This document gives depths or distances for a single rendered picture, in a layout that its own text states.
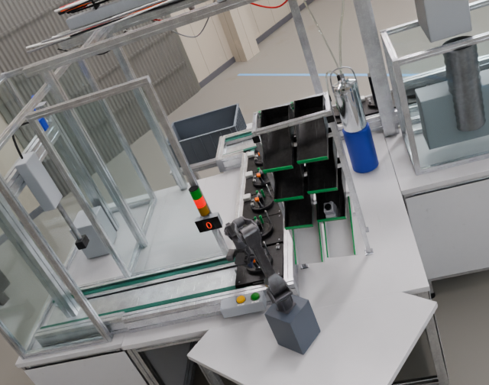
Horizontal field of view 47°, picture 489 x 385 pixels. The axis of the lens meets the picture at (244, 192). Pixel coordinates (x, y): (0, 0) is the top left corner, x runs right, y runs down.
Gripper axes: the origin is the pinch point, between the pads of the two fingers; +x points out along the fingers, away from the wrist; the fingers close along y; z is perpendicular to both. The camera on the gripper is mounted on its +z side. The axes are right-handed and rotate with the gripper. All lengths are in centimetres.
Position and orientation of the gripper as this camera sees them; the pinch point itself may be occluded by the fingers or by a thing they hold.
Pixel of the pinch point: (249, 262)
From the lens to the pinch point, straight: 262.3
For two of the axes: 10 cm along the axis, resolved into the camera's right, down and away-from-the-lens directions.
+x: 3.2, 7.5, 5.8
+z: -3.1, 6.6, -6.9
